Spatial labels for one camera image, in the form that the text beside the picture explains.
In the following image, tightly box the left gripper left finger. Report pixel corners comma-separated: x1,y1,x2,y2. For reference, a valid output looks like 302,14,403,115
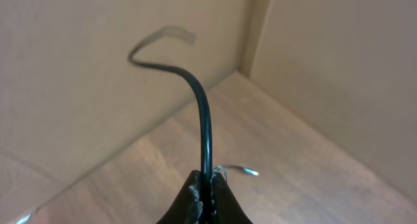
157,170,202,224

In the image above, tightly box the cardboard wall panel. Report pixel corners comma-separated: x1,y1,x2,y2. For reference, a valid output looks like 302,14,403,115
1,0,253,223
250,0,416,199

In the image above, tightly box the cardboard wall panel right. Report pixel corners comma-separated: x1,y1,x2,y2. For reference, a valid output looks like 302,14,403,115
250,0,416,199

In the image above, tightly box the cardboard wall panel left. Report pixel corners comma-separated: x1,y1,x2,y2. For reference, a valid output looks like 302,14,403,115
1,0,253,223

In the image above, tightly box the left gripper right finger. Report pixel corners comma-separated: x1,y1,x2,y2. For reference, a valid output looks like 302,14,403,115
211,166,253,224

